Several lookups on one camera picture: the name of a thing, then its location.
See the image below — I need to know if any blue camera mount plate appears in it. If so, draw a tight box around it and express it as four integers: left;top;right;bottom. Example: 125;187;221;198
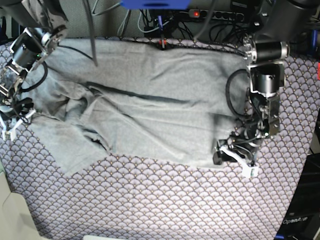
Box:
122;0;190;10

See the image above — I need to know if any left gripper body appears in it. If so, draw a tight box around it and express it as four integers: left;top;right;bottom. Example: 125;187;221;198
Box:
226;124;265;163

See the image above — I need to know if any black OpenArm box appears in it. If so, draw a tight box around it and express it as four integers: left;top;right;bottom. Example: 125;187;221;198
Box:
274;153;320;240

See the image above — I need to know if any red table clamp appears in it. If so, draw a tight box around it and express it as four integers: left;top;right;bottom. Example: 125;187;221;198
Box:
159;38;167;50

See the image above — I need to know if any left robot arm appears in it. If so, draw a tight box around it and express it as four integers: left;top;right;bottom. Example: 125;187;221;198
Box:
213;0;320;179

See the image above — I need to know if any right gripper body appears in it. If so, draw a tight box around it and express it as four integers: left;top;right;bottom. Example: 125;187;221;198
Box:
0;96;34;123

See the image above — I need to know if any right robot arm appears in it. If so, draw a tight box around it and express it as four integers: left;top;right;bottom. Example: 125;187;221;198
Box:
0;0;68;141

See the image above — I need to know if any black power strip red switch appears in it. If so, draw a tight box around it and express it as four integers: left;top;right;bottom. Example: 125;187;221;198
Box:
186;9;245;23

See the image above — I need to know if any light grey T-shirt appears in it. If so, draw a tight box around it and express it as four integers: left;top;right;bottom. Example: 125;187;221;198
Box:
25;39;245;176

